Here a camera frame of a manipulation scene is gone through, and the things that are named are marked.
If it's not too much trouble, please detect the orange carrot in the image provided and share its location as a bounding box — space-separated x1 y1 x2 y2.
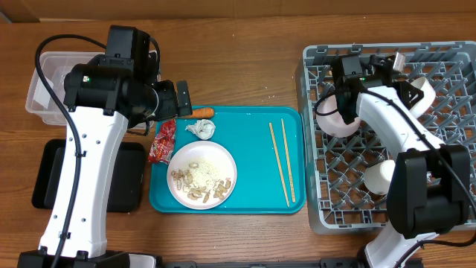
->
183 107 215 119

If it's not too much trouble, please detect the white tissue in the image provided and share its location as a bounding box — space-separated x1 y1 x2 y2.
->
185 119 216 140

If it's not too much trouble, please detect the white bowl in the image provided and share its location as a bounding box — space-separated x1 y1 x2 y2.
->
409 77 436 118

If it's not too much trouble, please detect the pink bowl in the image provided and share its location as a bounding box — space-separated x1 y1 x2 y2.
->
316 96 361 138

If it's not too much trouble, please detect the white paper cup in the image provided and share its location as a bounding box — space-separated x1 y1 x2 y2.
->
364 159 396 195

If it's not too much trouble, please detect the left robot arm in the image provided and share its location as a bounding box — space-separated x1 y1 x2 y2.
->
18 25 193 267

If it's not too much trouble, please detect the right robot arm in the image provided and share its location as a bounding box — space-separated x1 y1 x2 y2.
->
331 53 475 267

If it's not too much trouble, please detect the grey dishwasher rack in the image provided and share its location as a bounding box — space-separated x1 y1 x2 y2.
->
295 41 475 235

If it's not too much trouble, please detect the red snack wrapper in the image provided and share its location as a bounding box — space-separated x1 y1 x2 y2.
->
148 119 176 165

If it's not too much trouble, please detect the white plate with food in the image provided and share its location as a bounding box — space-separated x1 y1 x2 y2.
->
167 141 237 210

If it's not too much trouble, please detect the teal serving tray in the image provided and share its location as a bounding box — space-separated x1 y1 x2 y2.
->
149 105 307 215

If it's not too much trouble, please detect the black plastic tray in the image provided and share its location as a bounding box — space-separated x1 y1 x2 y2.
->
31 139 146 213

